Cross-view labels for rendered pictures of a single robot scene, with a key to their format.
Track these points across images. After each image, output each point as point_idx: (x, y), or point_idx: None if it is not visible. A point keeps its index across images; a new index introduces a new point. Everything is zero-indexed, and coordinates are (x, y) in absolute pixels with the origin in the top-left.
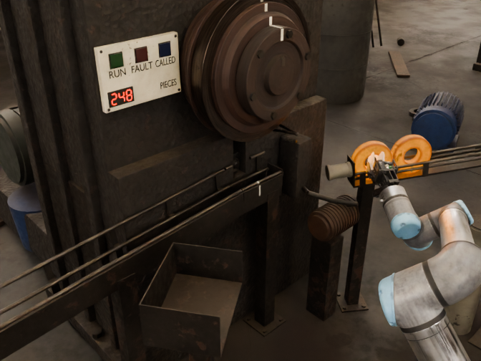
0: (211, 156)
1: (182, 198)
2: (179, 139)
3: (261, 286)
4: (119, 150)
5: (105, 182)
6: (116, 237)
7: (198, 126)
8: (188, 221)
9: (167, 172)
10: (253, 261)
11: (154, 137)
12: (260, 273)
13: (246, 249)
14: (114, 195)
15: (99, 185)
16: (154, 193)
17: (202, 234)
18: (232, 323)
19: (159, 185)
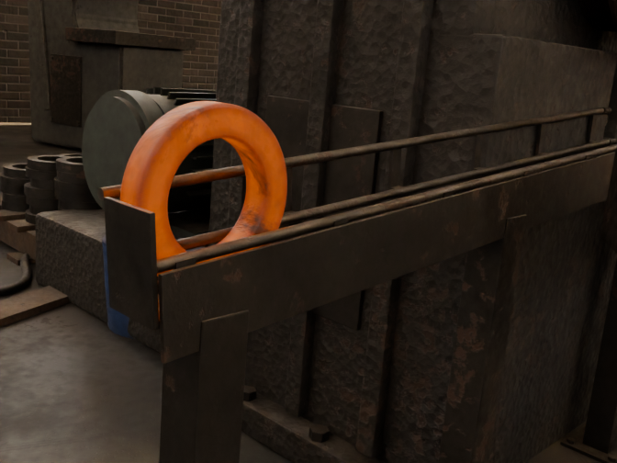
0: (592, 76)
1: (552, 135)
2: (551, 32)
3: (614, 364)
4: (492, 0)
5: (456, 61)
6: (480, 153)
7: (572, 24)
8: (591, 154)
9: (550, 67)
10: (588, 324)
11: (530, 7)
12: (614, 339)
13: (588, 294)
14: (476, 79)
15: (433, 75)
16: (531, 98)
17: (599, 193)
18: (546, 446)
19: (537, 87)
